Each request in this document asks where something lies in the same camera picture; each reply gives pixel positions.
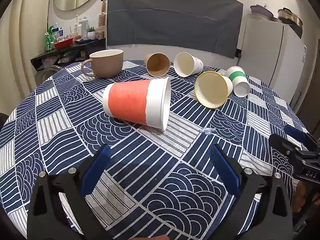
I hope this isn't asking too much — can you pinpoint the green banded white paper cup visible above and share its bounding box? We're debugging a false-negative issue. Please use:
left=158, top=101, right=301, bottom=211
left=225, top=66, right=250, bottom=98

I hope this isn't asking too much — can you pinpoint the dark grey cloth cover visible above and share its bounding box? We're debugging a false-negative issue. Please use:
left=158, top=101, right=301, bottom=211
left=106, top=0, right=244, bottom=59

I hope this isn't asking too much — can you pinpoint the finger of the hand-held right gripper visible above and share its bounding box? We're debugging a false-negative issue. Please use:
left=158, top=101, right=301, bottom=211
left=284, top=124, right=320, bottom=153
left=269, top=133, right=300, bottom=157

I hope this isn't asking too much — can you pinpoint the beige curtain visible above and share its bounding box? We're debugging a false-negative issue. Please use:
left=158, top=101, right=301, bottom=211
left=0, top=0, right=60, bottom=115

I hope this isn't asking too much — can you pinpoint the metal pot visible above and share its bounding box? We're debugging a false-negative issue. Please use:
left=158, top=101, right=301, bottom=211
left=277, top=7, right=303, bottom=28

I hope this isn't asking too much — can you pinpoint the yellow paper cup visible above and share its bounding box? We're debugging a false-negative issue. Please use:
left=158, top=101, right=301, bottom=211
left=194, top=71, right=233, bottom=109

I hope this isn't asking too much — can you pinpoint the white refrigerator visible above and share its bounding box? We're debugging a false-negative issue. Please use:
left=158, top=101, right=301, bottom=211
left=236, top=14, right=307, bottom=104

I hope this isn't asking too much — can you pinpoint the red bowl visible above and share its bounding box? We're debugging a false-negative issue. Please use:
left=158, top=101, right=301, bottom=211
left=53, top=37, right=74, bottom=50

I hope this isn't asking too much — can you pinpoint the green plastic bottle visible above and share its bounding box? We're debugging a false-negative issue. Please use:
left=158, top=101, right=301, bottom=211
left=45, top=26, right=58, bottom=51

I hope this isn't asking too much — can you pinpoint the purple pot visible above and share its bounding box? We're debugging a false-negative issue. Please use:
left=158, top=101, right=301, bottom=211
left=250, top=4, right=273, bottom=20

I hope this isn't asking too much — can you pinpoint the white bottle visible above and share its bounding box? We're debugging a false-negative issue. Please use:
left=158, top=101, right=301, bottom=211
left=81, top=17, right=89, bottom=37

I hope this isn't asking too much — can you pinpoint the blue patterned tablecloth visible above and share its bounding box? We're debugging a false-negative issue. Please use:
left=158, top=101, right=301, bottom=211
left=0, top=59, right=310, bottom=240

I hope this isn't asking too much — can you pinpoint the person's right hand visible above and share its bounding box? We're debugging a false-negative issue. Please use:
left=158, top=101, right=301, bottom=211
left=296, top=180, right=312, bottom=213

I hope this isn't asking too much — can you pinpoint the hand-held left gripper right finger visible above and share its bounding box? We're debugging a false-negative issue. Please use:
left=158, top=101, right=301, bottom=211
left=210, top=144, right=293, bottom=240

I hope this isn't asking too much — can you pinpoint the brown paper cup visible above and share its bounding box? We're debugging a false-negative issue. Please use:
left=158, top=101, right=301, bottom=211
left=144, top=53, right=171, bottom=77

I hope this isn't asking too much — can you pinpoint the beige ceramic mug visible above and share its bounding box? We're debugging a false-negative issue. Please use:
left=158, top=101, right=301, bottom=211
left=81, top=49, right=124, bottom=78

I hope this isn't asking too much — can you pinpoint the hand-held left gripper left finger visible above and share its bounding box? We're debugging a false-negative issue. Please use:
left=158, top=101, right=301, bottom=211
left=27, top=144, right=112, bottom=240

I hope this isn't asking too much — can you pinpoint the black side table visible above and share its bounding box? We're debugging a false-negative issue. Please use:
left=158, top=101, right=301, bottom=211
left=30, top=39, right=107, bottom=70

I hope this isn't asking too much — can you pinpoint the orange and white paper cup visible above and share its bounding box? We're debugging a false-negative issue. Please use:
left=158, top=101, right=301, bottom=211
left=102, top=77, right=171, bottom=132

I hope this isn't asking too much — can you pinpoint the wooden hairbrush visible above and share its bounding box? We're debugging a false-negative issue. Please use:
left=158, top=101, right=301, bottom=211
left=98, top=0, right=107, bottom=27

